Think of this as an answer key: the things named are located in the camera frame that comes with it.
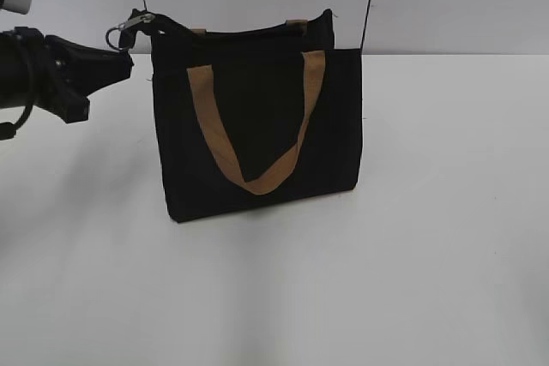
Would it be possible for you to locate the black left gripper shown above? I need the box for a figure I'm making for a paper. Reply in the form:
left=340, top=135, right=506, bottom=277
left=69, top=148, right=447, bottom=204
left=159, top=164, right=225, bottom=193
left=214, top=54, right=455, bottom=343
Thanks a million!
left=40, top=35, right=133, bottom=123

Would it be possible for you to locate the black strap with metal clasp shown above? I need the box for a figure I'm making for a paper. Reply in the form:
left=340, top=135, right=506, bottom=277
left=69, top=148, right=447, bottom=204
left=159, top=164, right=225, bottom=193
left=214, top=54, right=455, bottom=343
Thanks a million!
left=105, top=8, right=190, bottom=51

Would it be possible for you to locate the black tote bag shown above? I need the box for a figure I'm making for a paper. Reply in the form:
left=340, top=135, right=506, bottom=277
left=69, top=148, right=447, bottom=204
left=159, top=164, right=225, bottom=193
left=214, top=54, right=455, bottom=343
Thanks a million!
left=150, top=9, right=363, bottom=223

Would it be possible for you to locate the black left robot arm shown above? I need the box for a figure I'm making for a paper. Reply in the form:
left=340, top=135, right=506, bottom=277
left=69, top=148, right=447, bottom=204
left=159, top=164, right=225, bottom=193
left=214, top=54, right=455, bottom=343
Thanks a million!
left=1, top=27, right=133, bottom=141

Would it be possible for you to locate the thin black right cable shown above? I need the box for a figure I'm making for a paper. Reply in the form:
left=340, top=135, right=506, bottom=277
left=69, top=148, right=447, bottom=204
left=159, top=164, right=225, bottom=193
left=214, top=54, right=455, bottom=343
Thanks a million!
left=359, top=0, right=380, bottom=52

